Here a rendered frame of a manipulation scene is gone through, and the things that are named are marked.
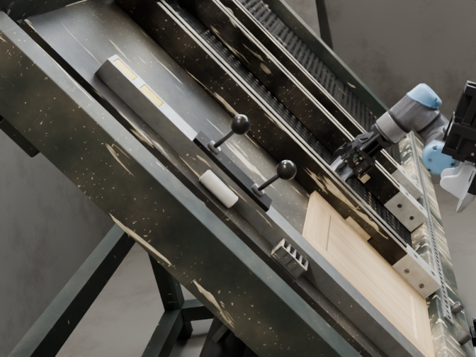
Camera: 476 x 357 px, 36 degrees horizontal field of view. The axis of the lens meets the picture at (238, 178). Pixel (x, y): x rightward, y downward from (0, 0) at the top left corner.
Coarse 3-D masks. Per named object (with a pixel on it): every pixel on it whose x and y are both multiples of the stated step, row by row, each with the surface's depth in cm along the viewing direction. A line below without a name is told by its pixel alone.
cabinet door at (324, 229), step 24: (312, 216) 165; (336, 216) 178; (312, 240) 155; (336, 240) 167; (360, 240) 178; (336, 264) 156; (360, 264) 167; (384, 264) 179; (360, 288) 156; (384, 288) 168; (408, 288) 180; (384, 312) 157; (408, 312) 169; (408, 336) 157
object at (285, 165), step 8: (288, 160) 133; (280, 168) 132; (288, 168) 132; (296, 168) 133; (280, 176) 133; (288, 176) 132; (256, 184) 141; (264, 184) 139; (256, 192) 141; (264, 192) 142
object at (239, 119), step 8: (232, 120) 131; (240, 120) 130; (248, 120) 131; (232, 128) 131; (240, 128) 131; (248, 128) 131; (224, 136) 136; (208, 144) 139; (216, 144) 138; (216, 152) 139
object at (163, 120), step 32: (128, 96) 137; (160, 128) 138; (192, 160) 139; (256, 224) 142; (288, 224) 145; (320, 256) 146; (320, 288) 144; (352, 288) 147; (352, 320) 145; (384, 320) 147; (384, 352) 147; (416, 352) 149
